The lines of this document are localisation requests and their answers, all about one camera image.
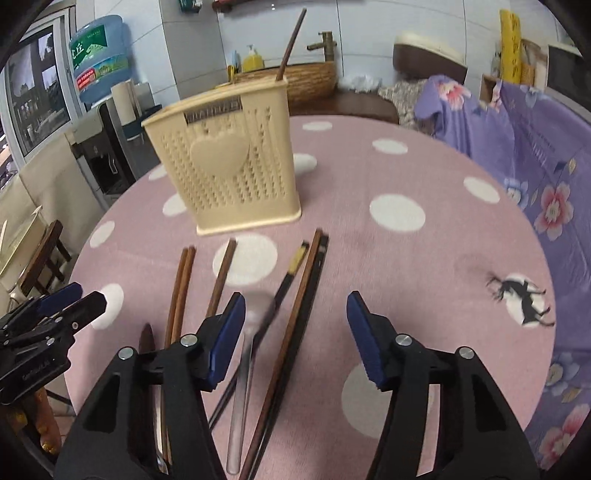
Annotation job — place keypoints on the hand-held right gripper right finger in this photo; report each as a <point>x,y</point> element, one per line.
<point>364,344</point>

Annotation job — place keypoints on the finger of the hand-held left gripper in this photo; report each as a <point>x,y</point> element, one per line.
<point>62,294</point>
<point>87,307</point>

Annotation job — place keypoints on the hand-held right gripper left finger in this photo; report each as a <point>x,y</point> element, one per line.
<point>228,344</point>

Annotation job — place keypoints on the dark wooden spoon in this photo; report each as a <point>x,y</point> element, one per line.
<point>147,337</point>

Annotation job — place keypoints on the long brown wooden chopstick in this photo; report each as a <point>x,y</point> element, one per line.
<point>295,323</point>

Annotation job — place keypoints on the metal spoon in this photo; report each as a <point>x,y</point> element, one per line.
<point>242,415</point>

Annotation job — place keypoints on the black chopstick with yellow band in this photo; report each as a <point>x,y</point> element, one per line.
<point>286,282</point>

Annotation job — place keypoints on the cream plastic utensil holder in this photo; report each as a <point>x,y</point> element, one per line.
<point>231,194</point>

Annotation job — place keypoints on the small wooden chair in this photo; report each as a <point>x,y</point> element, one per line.
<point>46,258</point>

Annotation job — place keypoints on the pink polka dot tablecloth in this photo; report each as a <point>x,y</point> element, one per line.
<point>392,277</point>

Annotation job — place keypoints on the beige cloth cover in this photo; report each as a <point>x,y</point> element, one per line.
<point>51,184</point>

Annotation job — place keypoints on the grey water dispenser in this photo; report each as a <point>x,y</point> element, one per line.
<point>120,157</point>

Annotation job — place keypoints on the beige paper roll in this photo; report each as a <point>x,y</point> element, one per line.
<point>125,106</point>

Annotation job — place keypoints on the sliding glass window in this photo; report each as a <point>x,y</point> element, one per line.
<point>39,92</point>

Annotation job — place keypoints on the dark wooden counter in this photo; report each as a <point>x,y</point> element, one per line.
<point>351,106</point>

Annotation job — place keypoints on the blue water bottle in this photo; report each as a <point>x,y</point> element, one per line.
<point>99,55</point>

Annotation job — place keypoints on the patterned grey cloth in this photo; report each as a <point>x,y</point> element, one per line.
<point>401,99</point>

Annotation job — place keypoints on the purple floral cloth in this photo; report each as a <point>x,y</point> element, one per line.
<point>535,152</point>

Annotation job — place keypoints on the white plastic bag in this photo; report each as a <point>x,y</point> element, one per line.
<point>360,82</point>

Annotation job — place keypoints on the woven wicker basin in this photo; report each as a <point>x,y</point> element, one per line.
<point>309,83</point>

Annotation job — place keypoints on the white open box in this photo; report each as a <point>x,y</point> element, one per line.
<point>489,90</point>

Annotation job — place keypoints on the yellow soap bottle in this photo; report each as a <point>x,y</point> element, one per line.
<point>252,60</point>

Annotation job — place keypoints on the bamboo faucet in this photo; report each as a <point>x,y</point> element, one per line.
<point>327,46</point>

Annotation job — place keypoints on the green hanging packet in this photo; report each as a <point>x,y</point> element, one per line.
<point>187,4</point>

